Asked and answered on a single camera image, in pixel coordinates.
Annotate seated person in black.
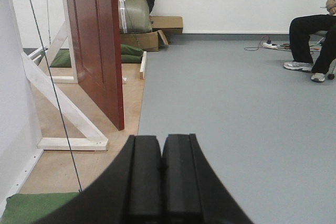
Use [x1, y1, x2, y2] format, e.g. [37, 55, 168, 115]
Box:
[288, 0, 336, 75]

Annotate upper green sandbag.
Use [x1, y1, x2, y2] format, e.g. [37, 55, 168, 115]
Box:
[121, 44, 144, 56]

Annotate tangled cable bundle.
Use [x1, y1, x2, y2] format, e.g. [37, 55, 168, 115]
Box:
[275, 42, 321, 53]

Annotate white diagonal brace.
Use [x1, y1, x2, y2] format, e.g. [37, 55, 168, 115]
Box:
[22, 52, 108, 151]
[28, 21, 78, 83]

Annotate plywood floor platform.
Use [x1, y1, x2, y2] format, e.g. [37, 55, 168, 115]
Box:
[20, 63, 144, 194]

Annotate white wooden edge strip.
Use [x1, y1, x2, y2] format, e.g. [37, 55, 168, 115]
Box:
[139, 51, 147, 80]

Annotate far left green sandbag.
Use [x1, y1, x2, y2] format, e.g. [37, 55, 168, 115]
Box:
[50, 49, 71, 68]

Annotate far thin rope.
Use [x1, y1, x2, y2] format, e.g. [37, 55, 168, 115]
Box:
[44, 0, 52, 45]

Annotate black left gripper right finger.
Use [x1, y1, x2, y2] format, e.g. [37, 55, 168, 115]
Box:
[162, 134, 252, 223]

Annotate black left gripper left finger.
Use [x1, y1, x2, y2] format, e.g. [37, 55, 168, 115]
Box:
[36, 135, 162, 223]

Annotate large olive woven sack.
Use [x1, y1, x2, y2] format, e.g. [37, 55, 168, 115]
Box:
[118, 0, 152, 34]

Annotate near green sandbag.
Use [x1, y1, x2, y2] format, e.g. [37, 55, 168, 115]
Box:
[1, 192, 78, 223]

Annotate grey sneaker nearer wall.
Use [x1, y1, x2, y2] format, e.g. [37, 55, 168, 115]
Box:
[283, 61, 312, 72]

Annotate green sandbag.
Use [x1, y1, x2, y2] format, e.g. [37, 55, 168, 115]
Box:
[121, 44, 144, 56]
[1, 192, 78, 223]
[50, 49, 71, 68]
[121, 55, 143, 63]

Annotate reddish brown wooden door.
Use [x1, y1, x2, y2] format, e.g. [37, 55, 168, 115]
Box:
[67, 0, 124, 130]

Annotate white power strip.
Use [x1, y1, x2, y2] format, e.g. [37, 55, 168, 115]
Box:
[263, 40, 278, 49]

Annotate thin looping brown cable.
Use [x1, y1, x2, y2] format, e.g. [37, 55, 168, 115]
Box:
[244, 36, 271, 51]

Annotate far white diagonal brace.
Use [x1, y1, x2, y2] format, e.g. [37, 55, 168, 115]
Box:
[28, 21, 78, 83]

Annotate near white diagonal brace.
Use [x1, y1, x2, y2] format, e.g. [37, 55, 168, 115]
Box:
[22, 52, 108, 151]

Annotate white wooden door frame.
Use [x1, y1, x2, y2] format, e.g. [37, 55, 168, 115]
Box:
[2, 0, 79, 156]

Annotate closed cardboard box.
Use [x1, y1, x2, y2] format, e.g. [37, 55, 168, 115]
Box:
[150, 16, 183, 34]

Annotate lower green sandbag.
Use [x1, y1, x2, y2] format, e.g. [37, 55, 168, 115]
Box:
[121, 55, 143, 63]

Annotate grey sneaker nearer camera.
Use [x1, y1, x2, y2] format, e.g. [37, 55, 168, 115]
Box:
[311, 73, 325, 82]

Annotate open flat cardboard box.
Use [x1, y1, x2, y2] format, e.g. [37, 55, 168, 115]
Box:
[120, 30, 169, 52]

